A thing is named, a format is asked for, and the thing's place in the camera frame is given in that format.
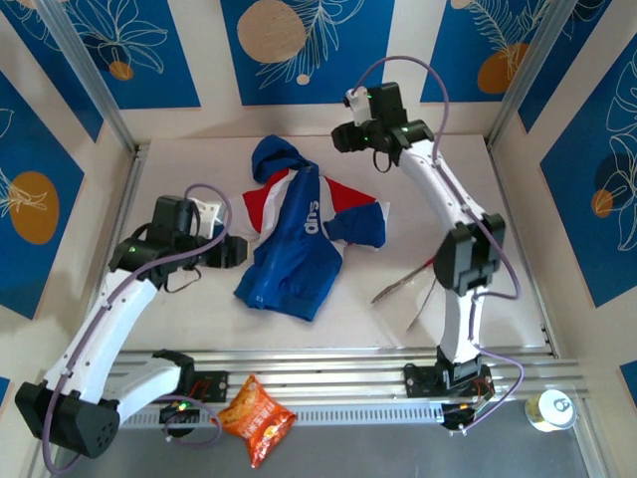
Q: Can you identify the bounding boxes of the blue red white zip jacket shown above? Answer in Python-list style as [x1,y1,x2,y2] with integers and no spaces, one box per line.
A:
[232,133,392,323]

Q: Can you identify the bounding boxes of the metal tongs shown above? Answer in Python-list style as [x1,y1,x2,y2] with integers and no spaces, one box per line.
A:
[370,256,442,333]

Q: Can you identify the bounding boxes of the orange snack bag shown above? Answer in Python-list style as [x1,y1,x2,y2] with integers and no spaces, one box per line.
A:
[215,375,298,470]

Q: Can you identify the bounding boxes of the drink can with yellow label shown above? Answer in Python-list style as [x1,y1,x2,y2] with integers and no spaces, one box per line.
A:
[524,388,578,433]

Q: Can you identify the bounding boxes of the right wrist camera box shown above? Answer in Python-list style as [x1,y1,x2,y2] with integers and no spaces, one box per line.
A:
[342,86,374,126]

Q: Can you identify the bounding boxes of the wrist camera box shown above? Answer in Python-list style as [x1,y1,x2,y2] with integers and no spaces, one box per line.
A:
[342,86,374,126]
[190,198,226,241]

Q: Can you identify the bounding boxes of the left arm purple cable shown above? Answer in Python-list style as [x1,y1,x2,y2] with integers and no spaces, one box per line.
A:
[41,182,234,474]

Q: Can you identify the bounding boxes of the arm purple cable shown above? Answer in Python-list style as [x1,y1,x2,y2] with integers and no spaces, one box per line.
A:
[356,55,530,435]
[41,182,234,474]

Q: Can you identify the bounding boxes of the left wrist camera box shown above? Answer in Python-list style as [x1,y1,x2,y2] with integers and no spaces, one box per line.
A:
[190,198,226,241]

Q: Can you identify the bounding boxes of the aluminium side rail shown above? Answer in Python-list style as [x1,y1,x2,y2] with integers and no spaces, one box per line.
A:
[487,142,558,358]
[105,142,151,255]

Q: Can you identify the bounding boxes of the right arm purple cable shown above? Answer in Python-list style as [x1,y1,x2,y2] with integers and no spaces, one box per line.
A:
[356,55,530,435]

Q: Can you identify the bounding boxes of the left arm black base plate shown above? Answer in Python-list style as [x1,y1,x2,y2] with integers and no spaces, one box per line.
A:
[190,369,231,405]

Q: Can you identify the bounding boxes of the aluminium rail frame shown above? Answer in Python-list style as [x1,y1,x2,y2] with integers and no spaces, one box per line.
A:
[106,348,589,412]

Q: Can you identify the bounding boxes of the aluminium corner post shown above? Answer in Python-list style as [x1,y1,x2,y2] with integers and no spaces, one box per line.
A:
[485,0,612,150]
[35,0,150,156]

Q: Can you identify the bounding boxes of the slotted grey cable duct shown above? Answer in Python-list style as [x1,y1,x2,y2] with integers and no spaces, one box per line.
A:
[118,403,445,430]

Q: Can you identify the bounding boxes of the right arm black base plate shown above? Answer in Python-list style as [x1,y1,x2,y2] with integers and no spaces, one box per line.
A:
[403,364,495,400]

